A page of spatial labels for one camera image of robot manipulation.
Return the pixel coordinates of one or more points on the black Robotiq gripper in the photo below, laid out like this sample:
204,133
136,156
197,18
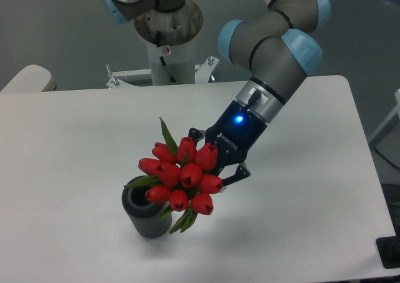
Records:
234,133

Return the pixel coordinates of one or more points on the red tulip bouquet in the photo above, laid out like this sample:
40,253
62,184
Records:
180,176

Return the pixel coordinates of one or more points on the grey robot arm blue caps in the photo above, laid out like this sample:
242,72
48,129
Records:
277,49

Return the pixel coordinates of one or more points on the grey ribbed vase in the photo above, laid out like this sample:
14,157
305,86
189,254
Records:
144,214

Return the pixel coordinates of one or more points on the white furniture at right edge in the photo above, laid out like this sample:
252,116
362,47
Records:
386,125

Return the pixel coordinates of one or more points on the black device at table edge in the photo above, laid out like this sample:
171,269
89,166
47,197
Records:
388,248

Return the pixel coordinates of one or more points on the white chair armrest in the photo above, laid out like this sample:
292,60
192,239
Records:
32,78

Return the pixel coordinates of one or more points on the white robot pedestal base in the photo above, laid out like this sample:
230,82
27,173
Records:
170,39

